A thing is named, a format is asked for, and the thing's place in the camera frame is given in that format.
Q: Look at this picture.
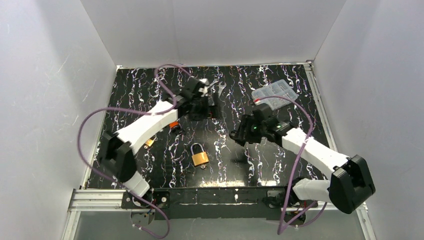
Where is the orange black padlock with keys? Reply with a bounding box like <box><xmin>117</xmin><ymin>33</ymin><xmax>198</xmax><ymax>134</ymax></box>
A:
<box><xmin>169</xmin><ymin>121</ymin><xmax>185</xmax><ymax>136</ymax></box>

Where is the large brass padlock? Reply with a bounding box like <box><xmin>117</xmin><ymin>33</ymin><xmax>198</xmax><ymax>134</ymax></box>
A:
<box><xmin>190</xmin><ymin>142</ymin><xmax>209</xmax><ymax>167</ymax></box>

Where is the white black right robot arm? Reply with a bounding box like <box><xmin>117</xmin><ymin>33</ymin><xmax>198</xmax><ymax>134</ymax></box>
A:
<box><xmin>229</xmin><ymin>103</ymin><xmax>376</xmax><ymax>214</ymax></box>

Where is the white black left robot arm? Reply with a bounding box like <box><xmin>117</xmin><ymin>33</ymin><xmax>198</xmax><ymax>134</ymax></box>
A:
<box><xmin>98</xmin><ymin>77</ymin><xmax>220</xmax><ymax>197</ymax></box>

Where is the large silver wrench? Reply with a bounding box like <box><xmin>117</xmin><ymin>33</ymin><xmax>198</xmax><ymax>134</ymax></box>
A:
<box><xmin>213</xmin><ymin>82</ymin><xmax>227</xmax><ymax>101</ymax></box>

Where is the small silver wrench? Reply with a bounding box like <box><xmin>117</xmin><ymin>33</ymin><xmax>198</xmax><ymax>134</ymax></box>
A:
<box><xmin>208</xmin><ymin>79</ymin><xmax>219</xmax><ymax>88</ymax></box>

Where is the clear plastic screw box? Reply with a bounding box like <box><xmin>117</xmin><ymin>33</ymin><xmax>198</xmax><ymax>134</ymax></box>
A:
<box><xmin>251</xmin><ymin>79</ymin><xmax>298</xmax><ymax>111</ymax></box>

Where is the small brass padlock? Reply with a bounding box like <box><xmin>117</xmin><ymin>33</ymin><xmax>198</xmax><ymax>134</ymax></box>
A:
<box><xmin>144</xmin><ymin>139</ymin><xmax>155</xmax><ymax>149</ymax></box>

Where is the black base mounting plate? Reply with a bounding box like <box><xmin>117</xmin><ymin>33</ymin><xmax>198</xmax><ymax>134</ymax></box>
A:
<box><xmin>121</xmin><ymin>186</ymin><xmax>286</xmax><ymax>220</ymax></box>

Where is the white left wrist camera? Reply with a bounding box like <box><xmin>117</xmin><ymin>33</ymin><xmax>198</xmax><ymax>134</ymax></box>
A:
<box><xmin>197</xmin><ymin>78</ymin><xmax>210</xmax><ymax>97</ymax></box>

